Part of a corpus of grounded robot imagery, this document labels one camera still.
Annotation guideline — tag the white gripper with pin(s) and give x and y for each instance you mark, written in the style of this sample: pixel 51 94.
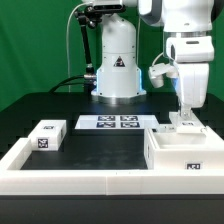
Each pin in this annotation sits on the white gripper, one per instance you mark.
pixel 191 87

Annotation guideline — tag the white cabinet door panel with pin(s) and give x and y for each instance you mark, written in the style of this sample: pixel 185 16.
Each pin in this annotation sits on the white cabinet door panel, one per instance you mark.
pixel 167 128
pixel 188 125

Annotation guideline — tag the white cabinet body box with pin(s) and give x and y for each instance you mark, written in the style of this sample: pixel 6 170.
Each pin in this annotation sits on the white cabinet body box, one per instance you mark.
pixel 183 151

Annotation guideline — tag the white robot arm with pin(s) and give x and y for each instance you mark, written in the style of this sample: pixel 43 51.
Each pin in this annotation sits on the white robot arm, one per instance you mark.
pixel 187 44

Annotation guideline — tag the white cabinet top block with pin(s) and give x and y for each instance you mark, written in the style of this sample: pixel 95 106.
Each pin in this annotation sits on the white cabinet top block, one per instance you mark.
pixel 48 135

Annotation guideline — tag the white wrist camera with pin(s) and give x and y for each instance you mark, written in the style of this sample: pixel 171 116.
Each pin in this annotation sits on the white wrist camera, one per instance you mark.
pixel 157 71

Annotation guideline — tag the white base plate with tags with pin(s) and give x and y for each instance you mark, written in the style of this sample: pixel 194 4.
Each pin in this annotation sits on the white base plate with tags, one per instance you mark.
pixel 113 122

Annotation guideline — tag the black camera bar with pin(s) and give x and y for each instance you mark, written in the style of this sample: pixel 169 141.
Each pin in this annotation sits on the black camera bar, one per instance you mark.
pixel 107 8

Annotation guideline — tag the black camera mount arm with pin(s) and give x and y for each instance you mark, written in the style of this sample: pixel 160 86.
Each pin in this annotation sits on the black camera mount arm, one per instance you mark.
pixel 87 19

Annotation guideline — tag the white U-shaped workspace frame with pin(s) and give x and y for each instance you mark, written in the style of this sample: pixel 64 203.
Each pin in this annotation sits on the white U-shaped workspace frame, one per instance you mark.
pixel 14 180

